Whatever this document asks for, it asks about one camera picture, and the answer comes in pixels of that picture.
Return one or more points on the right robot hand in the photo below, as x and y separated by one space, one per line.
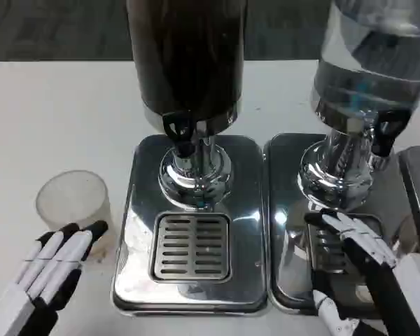
367 266

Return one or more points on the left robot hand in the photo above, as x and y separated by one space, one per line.
45 266

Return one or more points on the clear ribbed glass cup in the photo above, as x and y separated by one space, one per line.
70 196

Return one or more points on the black dispenser tap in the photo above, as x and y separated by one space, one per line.
388 136
175 126

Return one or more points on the steel drip tray grid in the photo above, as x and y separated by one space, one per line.
190 245
323 252

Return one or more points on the clear water dispenser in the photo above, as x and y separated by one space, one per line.
364 52

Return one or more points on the dark drink dispenser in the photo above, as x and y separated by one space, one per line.
189 52

